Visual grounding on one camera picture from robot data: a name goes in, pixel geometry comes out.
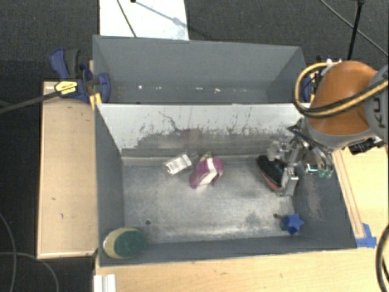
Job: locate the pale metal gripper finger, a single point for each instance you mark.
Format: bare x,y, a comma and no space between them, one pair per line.
275,151
290,181

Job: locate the black and red brush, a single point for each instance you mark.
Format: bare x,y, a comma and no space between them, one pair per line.
270,172

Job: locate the blue star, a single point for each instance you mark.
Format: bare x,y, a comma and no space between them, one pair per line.
292,223

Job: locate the purple and white cloth toy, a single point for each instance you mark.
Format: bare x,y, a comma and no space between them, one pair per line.
206,170

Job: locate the grey metal bin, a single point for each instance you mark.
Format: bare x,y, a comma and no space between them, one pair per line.
212,205

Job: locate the clear silver packet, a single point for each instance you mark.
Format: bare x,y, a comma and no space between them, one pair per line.
177,164

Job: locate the pale wood board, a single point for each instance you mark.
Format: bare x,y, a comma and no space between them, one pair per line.
68,169

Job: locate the black cylinder on white bracket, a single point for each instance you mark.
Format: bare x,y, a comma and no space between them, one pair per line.
364,144

